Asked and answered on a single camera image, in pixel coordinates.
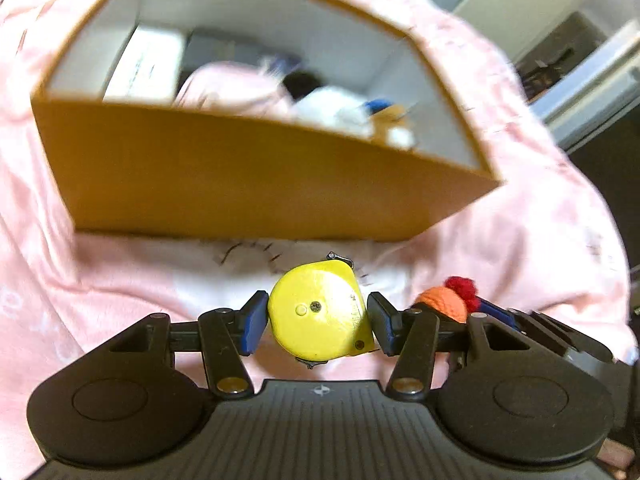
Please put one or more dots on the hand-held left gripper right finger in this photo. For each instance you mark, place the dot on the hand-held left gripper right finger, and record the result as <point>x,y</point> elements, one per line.
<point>380,322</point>

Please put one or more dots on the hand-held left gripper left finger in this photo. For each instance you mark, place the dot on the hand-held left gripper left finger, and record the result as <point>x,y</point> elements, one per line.
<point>255,320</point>

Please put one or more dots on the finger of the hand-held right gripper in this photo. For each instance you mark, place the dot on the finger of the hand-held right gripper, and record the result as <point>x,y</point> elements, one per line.
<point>497,314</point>

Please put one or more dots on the orange and red crochet toy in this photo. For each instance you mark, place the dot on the orange and red crochet toy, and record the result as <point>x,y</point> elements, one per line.
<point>445,300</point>

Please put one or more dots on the yellow tape measure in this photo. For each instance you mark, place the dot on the yellow tape measure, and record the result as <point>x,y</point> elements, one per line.
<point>315,310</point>

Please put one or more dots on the orange cardboard box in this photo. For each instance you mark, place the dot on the orange cardboard box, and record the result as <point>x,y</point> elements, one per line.
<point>240,185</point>

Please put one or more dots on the brown dog plush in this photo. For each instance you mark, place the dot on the brown dog plush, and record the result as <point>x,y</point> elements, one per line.
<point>390,115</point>

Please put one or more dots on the white panda plush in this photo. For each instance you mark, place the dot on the white panda plush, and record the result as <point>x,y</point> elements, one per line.
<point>325,105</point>

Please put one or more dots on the pink fabric pouch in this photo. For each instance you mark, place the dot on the pink fabric pouch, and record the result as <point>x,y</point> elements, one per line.
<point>230,87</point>

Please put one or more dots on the dark grey wallet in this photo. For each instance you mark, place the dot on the dark grey wallet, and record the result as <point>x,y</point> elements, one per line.
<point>225,47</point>

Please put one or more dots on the long white box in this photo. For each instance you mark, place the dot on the long white box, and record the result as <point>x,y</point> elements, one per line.
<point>145,60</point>

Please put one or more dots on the pink printed duvet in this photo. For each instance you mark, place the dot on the pink printed duvet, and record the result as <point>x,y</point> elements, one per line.
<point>525,220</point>

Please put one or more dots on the pink fleece cloth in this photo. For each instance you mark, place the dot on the pink fleece cloth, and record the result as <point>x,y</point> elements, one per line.
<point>125,282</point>

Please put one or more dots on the dark wardrobe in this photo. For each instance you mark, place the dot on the dark wardrobe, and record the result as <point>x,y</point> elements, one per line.
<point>620,210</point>

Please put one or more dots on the dark wooden chair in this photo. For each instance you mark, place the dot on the dark wooden chair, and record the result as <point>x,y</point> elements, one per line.
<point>555,65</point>

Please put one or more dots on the white sliding door frame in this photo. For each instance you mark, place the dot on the white sliding door frame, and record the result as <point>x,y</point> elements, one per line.
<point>600,90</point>

